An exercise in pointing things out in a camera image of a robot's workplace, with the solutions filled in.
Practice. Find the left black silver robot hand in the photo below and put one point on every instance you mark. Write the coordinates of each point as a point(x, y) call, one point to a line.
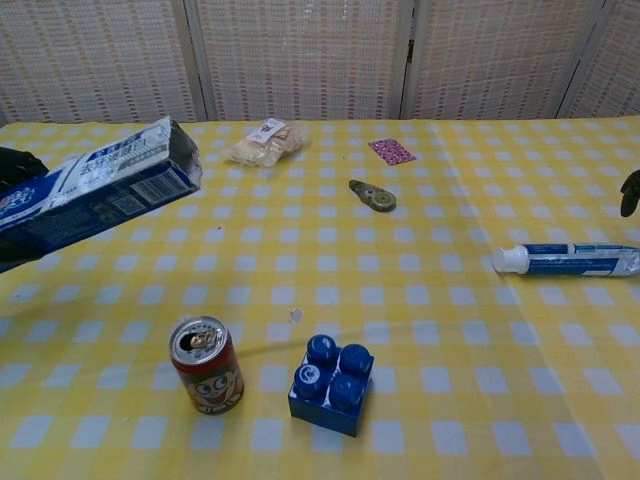
point(20, 167)

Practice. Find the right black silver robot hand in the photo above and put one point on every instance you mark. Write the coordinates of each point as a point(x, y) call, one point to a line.
point(632, 195)

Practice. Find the blue white toothpaste box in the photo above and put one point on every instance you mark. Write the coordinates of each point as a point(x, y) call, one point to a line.
point(100, 185)

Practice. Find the white blue toothpaste tube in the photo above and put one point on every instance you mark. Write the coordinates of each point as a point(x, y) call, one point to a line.
point(565, 260)

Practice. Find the woven folding screen panel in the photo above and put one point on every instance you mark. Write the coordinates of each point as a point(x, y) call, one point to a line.
point(500, 55)
point(300, 55)
point(100, 55)
point(620, 55)

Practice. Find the pink patterned card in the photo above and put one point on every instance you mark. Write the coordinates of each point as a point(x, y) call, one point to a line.
point(392, 151)

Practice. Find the clear snack bag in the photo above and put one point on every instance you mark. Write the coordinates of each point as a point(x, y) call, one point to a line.
point(265, 145)

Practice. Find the grey correction tape dispenser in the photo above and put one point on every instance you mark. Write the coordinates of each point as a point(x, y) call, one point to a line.
point(380, 200)

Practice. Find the red drink can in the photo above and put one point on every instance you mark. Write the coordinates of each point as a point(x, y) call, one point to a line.
point(210, 375)

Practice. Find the blue four-cup pack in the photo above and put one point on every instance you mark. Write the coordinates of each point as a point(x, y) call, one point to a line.
point(330, 395)

